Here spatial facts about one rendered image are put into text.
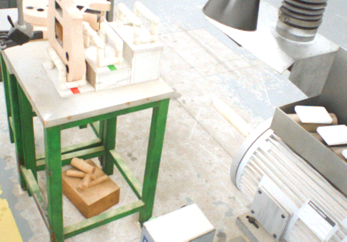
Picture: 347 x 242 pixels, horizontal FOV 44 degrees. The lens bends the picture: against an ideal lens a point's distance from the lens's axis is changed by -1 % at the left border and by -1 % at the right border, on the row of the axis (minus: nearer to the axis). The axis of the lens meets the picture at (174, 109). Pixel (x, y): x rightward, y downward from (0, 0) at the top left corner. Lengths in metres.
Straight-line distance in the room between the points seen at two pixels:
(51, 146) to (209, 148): 1.55
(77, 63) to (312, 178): 1.02
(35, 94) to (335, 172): 1.25
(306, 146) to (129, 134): 2.24
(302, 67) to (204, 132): 2.22
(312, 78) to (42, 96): 1.10
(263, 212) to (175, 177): 1.82
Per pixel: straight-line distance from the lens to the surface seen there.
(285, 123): 0.98
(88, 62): 1.86
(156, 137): 2.01
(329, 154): 0.92
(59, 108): 1.74
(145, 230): 1.09
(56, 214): 2.07
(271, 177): 1.02
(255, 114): 3.54
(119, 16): 1.96
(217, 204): 2.71
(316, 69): 1.09
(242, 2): 0.98
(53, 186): 1.93
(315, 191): 0.98
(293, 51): 1.04
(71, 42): 1.67
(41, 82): 1.89
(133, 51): 1.81
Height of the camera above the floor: 1.96
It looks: 36 degrees down
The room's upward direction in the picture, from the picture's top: 9 degrees clockwise
